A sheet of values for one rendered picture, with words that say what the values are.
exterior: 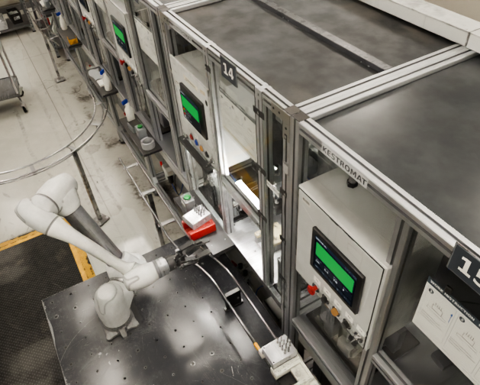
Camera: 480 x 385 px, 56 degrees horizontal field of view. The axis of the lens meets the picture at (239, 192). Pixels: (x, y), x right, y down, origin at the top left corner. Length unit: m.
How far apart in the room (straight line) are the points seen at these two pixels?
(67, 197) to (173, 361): 0.97
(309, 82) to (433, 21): 0.60
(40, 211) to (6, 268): 1.96
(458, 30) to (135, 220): 2.99
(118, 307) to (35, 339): 1.27
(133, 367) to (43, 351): 1.17
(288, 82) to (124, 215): 2.76
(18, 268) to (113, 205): 0.94
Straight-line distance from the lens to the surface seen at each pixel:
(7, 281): 4.05
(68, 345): 2.67
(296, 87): 1.64
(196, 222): 2.53
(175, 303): 2.63
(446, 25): 1.99
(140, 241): 3.90
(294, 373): 2.17
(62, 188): 2.29
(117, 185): 4.49
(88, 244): 2.22
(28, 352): 3.58
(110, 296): 2.41
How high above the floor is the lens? 2.83
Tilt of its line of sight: 43 degrees down
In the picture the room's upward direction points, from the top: 5 degrees counter-clockwise
